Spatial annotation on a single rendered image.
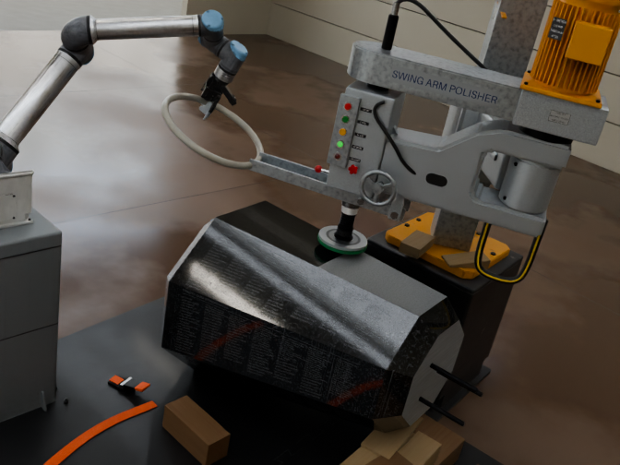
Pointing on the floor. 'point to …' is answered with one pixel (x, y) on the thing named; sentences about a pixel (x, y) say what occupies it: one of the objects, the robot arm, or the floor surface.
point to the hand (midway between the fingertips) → (206, 114)
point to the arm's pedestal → (29, 315)
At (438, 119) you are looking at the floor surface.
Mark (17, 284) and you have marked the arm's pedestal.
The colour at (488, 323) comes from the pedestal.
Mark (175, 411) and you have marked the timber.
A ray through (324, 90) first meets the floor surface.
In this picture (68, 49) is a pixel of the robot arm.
